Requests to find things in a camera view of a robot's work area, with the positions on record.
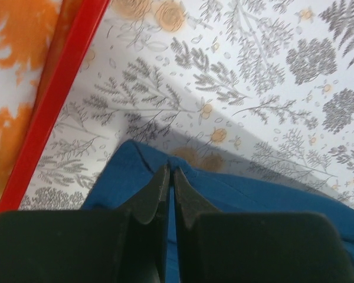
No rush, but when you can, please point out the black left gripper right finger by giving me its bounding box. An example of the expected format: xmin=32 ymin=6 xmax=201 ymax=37
xmin=174 ymin=169 xmax=354 ymax=282

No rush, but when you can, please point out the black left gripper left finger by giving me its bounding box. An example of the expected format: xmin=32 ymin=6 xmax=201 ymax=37
xmin=0 ymin=165 xmax=170 ymax=282

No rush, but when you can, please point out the dark blue t shirt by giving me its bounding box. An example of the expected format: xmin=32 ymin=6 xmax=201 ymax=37
xmin=81 ymin=140 xmax=354 ymax=266

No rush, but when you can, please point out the floral patterned table mat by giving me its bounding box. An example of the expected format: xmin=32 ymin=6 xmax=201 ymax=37
xmin=20 ymin=1 xmax=354 ymax=209

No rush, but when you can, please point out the red plastic tray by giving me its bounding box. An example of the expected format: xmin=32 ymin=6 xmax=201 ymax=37
xmin=0 ymin=0 xmax=109 ymax=213

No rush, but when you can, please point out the orange white patterned shirt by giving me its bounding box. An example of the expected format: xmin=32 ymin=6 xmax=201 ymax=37
xmin=0 ymin=1 xmax=62 ymax=198

